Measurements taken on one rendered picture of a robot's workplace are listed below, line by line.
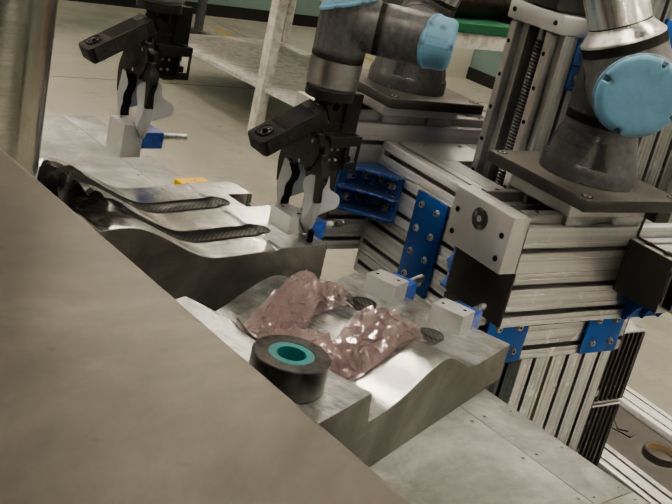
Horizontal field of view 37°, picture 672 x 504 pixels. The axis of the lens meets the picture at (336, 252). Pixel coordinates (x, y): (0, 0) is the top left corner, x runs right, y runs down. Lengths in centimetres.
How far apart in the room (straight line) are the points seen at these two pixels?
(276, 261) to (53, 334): 121
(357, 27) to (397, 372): 50
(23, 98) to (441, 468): 85
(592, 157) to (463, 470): 59
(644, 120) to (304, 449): 124
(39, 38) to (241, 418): 23
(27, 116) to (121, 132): 122
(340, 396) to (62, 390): 83
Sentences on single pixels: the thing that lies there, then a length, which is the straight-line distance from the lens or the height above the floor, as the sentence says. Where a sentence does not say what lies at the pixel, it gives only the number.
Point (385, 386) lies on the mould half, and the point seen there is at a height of 88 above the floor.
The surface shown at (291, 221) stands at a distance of 148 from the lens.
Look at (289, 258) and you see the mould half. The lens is 145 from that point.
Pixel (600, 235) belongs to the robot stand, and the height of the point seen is 96.
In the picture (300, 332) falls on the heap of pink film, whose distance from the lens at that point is 118.
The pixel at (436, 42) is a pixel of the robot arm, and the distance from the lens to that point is 142.
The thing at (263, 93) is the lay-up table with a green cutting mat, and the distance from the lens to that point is 535.
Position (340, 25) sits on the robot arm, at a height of 120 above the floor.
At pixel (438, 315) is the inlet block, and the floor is 87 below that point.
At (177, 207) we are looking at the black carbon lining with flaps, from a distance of 154.
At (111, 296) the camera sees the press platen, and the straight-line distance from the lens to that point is 25.
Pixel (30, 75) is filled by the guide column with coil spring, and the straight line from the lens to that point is 41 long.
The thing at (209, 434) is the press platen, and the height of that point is 129.
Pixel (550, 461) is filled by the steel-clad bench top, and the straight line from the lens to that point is 127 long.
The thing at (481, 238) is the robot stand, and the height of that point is 94.
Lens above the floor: 140
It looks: 20 degrees down
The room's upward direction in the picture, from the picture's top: 13 degrees clockwise
